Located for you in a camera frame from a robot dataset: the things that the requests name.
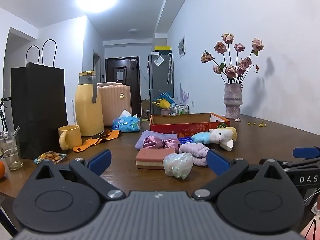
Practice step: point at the pink suitcase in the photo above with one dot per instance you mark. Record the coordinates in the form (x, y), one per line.
(115, 102)

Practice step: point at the clear snack packet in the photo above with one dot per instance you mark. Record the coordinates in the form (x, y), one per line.
(50, 157)

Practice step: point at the grey side door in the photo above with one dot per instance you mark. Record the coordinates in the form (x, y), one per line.
(96, 65)

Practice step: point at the dark brown entrance door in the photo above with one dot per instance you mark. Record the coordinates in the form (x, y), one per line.
(130, 80)

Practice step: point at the dried pink roses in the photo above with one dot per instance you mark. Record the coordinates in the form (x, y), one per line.
(231, 71)

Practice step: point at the grey refrigerator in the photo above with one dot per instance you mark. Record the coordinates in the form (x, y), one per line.
(157, 85)

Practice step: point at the orange fruit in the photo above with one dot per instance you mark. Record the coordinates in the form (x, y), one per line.
(2, 170)

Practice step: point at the small hallway ceiling lamp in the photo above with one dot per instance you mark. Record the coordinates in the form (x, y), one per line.
(133, 30)

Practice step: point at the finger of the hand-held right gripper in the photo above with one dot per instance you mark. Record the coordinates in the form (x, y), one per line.
(306, 152)
(302, 166)

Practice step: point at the brown cardboard carton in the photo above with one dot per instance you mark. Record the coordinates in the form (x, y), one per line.
(145, 107)

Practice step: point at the black tripod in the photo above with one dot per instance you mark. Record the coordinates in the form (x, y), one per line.
(2, 110)

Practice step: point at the pink layered sponge block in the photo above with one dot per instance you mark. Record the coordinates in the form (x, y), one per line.
(152, 157)

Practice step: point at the scattered yellow petals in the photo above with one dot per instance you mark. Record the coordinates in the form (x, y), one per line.
(261, 124)

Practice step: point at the pink flowerpot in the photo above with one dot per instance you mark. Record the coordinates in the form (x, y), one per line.
(165, 111)

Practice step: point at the iridescent plastic bag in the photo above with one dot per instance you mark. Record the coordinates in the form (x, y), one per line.
(177, 165)

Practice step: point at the yellow mug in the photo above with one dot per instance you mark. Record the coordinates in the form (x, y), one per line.
(72, 136)

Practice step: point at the blue soft tissue pack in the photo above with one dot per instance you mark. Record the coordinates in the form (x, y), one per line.
(125, 125)

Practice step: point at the grey ribbed vase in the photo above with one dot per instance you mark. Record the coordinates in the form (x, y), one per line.
(232, 100)

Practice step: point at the pink printed clothing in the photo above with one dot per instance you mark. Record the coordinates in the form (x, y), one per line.
(312, 228)

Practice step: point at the purple artificial flowers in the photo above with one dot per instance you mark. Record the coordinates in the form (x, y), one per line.
(183, 95)

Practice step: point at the glass cup with straw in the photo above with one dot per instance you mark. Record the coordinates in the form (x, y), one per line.
(12, 155)

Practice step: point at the yellow thermos jug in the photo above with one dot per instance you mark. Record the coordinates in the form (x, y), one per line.
(87, 110)

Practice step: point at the yellow watering can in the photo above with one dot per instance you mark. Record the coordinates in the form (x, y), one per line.
(163, 103)

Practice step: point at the white folded umbrella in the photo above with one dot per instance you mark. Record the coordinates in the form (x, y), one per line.
(170, 70)

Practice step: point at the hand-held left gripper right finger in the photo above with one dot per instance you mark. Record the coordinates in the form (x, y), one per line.
(217, 161)

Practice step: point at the wall poster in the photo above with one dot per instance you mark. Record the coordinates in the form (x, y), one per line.
(182, 46)

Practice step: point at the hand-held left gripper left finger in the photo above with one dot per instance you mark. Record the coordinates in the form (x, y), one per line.
(101, 160)

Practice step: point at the purple knitted cloth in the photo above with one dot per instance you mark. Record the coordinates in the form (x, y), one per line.
(141, 141)

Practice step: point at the red cardboard box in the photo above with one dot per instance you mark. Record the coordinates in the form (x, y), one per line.
(175, 127)

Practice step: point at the yellow storage box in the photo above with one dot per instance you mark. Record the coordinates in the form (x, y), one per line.
(162, 48)

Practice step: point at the black paper bag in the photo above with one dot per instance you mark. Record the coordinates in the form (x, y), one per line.
(37, 105)

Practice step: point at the lavender fuzzy headband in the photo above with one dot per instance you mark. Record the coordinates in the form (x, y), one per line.
(192, 150)

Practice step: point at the blue and white plush toy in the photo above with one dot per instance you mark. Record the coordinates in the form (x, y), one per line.
(220, 135)

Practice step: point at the pink satin bow scrunchie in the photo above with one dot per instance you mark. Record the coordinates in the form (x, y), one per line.
(155, 142)

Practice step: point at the white paper sheet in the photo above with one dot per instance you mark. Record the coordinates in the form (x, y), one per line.
(158, 60)

